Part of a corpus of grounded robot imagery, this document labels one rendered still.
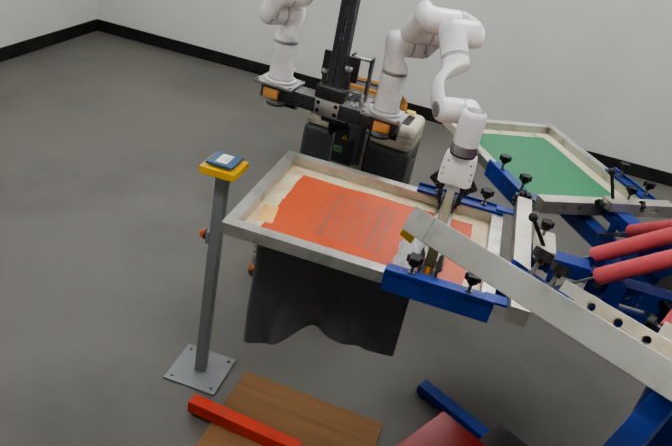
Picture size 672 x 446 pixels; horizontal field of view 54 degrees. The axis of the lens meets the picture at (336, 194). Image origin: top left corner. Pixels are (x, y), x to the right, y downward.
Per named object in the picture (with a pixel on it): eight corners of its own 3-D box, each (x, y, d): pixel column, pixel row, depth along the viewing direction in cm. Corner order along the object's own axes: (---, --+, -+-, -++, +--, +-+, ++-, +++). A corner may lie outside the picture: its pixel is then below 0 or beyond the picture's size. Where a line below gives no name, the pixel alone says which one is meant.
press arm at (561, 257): (526, 266, 196) (531, 252, 194) (526, 256, 202) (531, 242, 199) (584, 283, 194) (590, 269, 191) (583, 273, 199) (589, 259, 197)
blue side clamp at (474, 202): (412, 204, 230) (417, 186, 226) (415, 198, 234) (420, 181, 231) (497, 229, 225) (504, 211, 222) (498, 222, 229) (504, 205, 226)
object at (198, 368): (163, 378, 264) (180, 165, 220) (188, 344, 283) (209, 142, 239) (213, 396, 260) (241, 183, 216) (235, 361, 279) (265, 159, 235)
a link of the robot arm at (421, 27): (422, -18, 205) (475, -10, 211) (378, 34, 240) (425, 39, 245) (424, 25, 202) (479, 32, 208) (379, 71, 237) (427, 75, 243)
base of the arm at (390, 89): (376, 100, 258) (385, 62, 251) (407, 110, 255) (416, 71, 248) (364, 111, 245) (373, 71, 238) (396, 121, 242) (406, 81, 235)
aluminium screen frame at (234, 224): (219, 232, 189) (221, 221, 187) (287, 159, 240) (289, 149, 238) (489, 318, 177) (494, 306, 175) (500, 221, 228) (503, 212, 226)
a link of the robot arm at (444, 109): (461, 65, 202) (468, 129, 196) (422, 61, 198) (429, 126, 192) (474, 52, 195) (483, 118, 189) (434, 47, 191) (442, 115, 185)
